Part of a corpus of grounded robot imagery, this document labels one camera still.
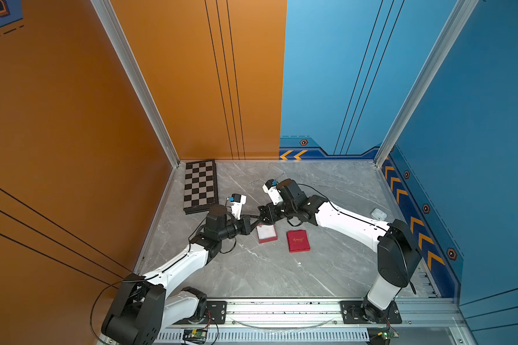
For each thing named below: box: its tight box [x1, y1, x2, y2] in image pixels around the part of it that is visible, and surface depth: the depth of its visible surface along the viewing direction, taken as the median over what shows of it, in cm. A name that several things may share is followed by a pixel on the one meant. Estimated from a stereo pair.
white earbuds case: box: [369, 207, 388, 222], surface depth 99 cm
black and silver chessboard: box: [183, 158, 219, 215], surface depth 107 cm
